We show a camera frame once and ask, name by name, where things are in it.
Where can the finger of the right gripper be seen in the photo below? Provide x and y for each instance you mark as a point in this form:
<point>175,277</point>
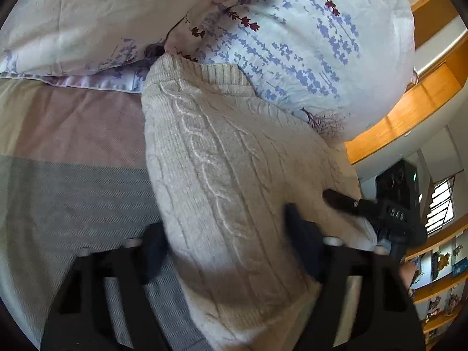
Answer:
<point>361,208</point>

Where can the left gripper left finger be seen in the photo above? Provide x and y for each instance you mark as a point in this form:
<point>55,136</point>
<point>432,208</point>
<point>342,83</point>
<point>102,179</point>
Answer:
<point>80,315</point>

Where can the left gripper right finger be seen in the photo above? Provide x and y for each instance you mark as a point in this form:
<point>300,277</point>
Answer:
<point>363,304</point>

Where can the wooden headboard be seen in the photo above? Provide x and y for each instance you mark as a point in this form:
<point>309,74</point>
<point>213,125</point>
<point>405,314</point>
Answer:
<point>439,80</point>

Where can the beige cable knit sweater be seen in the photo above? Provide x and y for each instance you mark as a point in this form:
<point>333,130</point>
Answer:
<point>223,164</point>

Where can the pastel patchwork bed quilt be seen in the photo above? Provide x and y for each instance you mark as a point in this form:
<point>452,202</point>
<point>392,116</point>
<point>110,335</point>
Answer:
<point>74,178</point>

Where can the person's right hand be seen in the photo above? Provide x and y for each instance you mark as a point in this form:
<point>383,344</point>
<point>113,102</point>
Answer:
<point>407,272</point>

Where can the pink floral pillow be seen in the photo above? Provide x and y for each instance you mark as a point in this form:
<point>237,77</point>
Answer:
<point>84,37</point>

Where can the blue floral pillow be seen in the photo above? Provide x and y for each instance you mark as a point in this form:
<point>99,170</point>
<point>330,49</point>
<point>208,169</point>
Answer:
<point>338,65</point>

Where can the wooden wall shelf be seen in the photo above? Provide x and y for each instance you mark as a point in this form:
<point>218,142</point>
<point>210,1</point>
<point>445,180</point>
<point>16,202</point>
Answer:
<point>440,285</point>

